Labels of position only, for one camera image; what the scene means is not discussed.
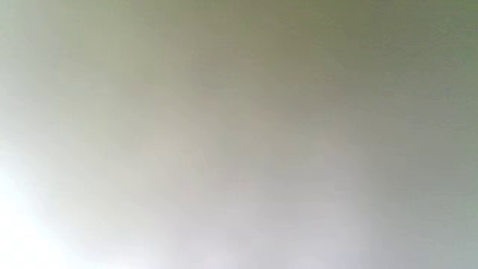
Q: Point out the white pillow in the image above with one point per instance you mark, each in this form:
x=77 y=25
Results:
x=239 y=134

